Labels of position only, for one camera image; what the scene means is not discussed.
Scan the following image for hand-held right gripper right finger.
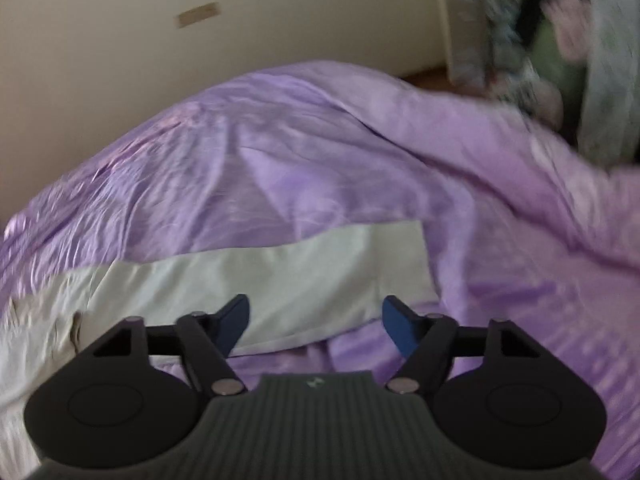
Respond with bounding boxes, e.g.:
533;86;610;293
382;295;544;395

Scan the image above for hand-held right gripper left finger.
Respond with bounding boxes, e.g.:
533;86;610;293
92;293;250;396

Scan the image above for pale cloth pants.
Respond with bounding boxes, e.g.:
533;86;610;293
0;220;441;480

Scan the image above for purple floral blanket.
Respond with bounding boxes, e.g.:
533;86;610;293
0;60;640;480

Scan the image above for green cloth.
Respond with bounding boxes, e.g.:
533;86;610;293
530;22;586;106

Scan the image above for white door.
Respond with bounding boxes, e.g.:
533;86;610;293
434;0;493;86

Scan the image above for grey patterned cloth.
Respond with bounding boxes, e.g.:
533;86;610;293
575;0;640;167

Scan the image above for pink cloth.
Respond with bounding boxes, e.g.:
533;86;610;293
542;0;596;61

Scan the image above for tan wall patch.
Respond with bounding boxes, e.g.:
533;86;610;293
175;2;221;29

